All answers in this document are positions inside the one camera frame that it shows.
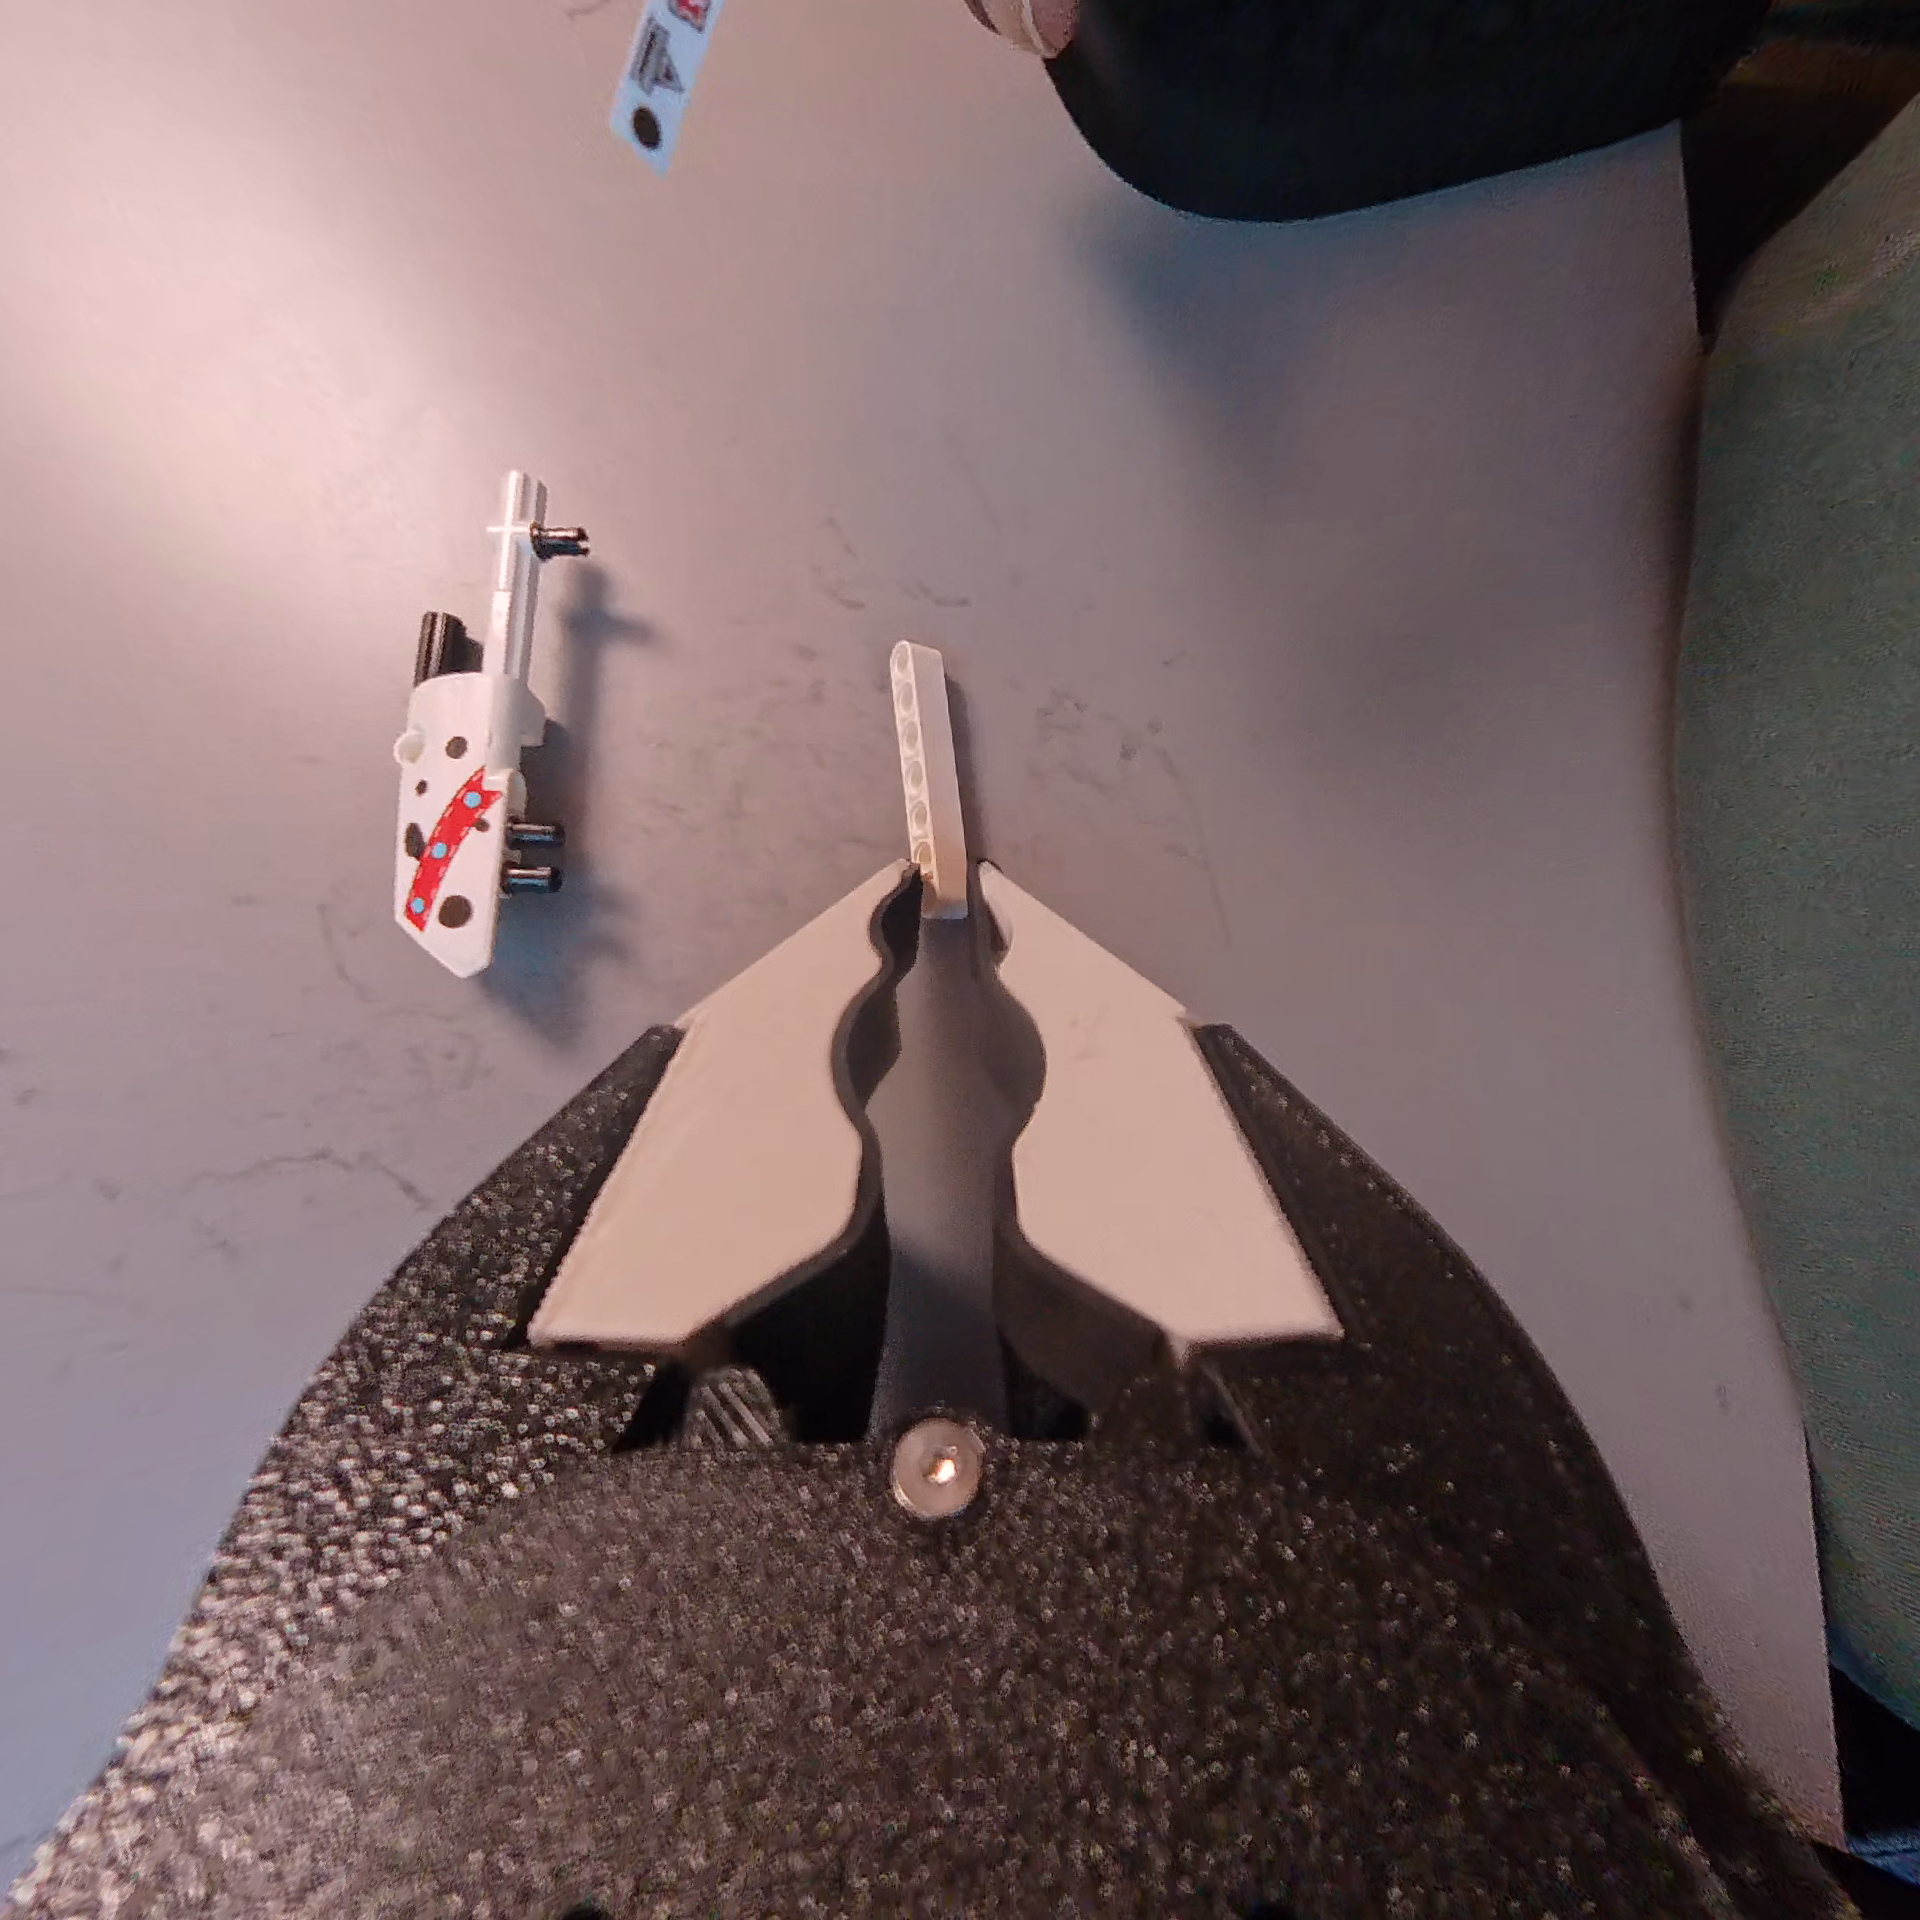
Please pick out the black toy tube connector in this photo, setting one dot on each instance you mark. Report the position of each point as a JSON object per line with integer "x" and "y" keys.
{"x": 440, "y": 645}

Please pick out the white and grey toy connector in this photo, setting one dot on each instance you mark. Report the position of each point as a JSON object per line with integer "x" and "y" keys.
{"x": 519, "y": 539}

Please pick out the person's right hand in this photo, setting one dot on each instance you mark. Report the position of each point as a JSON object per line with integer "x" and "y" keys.
{"x": 1027, "y": 21}

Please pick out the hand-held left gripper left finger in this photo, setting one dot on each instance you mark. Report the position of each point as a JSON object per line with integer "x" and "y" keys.
{"x": 722, "y": 1185}

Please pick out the white toy sticker strip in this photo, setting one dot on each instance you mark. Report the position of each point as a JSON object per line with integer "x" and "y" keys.
{"x": 661, "y": 74}

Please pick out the white toy beam with holes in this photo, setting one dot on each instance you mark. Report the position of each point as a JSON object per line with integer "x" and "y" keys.
{"x": 945, "y": 886}

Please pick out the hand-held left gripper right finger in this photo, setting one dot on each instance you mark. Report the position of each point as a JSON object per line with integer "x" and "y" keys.
{"x": 1155, "y": 1185}

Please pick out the white spotted toy panel assembly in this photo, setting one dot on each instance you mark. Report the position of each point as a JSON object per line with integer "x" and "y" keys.
{"x": 458, "y": 914}

